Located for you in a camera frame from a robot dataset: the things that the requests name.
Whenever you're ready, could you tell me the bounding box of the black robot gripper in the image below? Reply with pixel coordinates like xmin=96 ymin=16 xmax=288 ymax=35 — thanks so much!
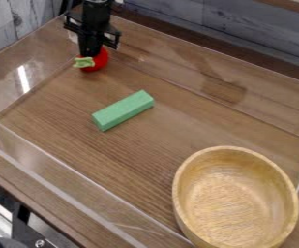
xmin=64 ymin=1 xmax=121 ymax=57

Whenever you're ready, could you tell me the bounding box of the red plush strawberry toy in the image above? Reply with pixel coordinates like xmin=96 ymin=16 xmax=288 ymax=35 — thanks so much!
xmin=72 ymin=48 xmax=108 ymax=72

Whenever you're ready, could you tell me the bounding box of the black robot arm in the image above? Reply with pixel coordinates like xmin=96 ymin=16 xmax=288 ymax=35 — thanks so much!
xmin=64 ymin=0 xmax=121 ymax=57

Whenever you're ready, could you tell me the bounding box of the green foam block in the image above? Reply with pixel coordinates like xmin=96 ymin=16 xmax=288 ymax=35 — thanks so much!
xmin=92 ymin=90 xmax=153 ymax=132

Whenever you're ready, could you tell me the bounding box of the wooden bowl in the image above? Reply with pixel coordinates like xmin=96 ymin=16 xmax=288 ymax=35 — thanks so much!
xmin=172 ymin=146 xmax=299 ymax=248

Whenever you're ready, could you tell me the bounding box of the black device with knob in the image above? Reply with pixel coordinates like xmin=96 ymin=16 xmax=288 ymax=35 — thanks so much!
xmin=0 ymin=222 xmax=59 ymax=248

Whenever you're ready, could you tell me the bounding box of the clear acrylic enclosure wall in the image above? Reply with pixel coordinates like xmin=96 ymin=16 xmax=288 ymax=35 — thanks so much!
xmin=0 ymin=19 xmax=299 ymax=248

